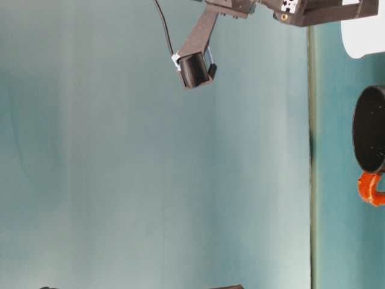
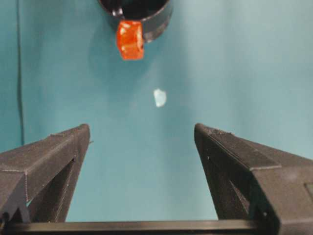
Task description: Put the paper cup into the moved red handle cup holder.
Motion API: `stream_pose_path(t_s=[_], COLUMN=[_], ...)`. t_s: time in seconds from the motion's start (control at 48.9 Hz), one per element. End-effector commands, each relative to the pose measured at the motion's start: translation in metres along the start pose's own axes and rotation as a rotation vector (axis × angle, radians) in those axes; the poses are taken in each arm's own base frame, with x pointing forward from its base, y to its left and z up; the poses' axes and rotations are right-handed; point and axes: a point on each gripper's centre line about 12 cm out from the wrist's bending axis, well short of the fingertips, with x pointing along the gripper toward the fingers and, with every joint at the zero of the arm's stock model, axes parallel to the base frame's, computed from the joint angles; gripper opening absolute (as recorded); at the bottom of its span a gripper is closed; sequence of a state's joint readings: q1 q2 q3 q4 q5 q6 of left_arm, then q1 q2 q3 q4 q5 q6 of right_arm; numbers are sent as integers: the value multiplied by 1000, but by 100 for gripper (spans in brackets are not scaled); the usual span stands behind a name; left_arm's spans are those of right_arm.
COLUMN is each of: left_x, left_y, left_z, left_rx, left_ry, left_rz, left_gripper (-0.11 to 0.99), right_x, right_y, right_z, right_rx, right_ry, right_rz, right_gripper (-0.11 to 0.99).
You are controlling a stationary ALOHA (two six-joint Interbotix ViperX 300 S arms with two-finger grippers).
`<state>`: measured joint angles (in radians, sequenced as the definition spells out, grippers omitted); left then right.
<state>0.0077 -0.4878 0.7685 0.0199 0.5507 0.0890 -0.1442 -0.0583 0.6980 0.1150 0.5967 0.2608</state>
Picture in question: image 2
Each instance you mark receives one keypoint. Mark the small white scrap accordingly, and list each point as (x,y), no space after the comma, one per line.
(160,98)

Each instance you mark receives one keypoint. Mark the blue-green table cloth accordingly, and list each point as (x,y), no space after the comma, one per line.
(156,171)

